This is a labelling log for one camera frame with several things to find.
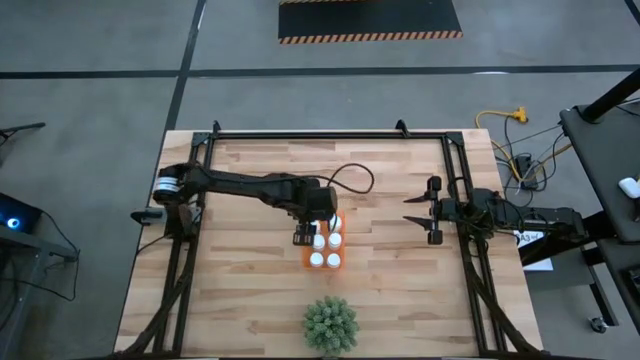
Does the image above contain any black device with blue light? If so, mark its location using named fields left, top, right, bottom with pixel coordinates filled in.
left=0, top=192, right=44, bottom=235

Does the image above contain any black equipment stand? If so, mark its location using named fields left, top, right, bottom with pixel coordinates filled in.
left=0, top=232, right=81, bottom=360

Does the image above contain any green succulent plant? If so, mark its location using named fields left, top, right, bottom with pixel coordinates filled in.
left=302, top=295, right=361, bottom=357

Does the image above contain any black side bracket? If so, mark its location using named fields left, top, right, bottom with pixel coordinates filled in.
left=130, top=206, right=167, bottom=227

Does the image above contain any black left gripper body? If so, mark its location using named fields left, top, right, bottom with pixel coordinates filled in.
left=291, top=212, right=331, bottom=248

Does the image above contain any yellow extension cord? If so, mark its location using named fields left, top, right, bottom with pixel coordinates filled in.
left=474, top=106, right=574, bottom=184

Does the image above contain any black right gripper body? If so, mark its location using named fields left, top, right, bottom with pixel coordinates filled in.
left=424, top=175, right=461, bottom=246

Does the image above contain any black side table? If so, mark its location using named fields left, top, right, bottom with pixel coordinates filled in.
left=558, top=102, right=640, bottom=245

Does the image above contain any black floor cable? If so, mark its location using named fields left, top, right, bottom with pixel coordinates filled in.
left=494, top=114, right=566, bottom=201

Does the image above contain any small white object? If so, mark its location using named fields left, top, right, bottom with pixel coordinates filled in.
left=618, top=177, right=640, bottom=200

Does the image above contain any black tripod leg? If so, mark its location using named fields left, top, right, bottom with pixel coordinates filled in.
left=0, top=122, right=47, bottom=142

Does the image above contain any white paper sheet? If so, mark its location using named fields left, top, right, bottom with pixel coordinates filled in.
left=513, top=229, right=555, bottom=272

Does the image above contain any black diagonal pole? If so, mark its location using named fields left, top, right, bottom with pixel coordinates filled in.
left=581, top=67, right=640, bottom=124

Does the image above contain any black stand base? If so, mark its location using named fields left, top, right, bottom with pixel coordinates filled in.
left=518, top=212, right=640, bottom=336

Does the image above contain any black aluminium table frame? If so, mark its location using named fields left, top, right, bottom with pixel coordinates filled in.
left=114, top=119, right=546, bottom=360

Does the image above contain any black hazard-striped floor mat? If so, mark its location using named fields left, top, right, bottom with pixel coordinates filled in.
left=278, top=0, right=464, bottom=46

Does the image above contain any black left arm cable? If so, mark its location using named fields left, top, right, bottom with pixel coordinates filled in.
left=319, top=162, right=376, bottom=196

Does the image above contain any black power strip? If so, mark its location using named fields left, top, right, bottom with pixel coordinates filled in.
left=514, top=153, right=539, bottom=190

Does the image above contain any orange translucent plastic basket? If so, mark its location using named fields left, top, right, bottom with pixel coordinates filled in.
left=300, top=209, right=347, bottom=272

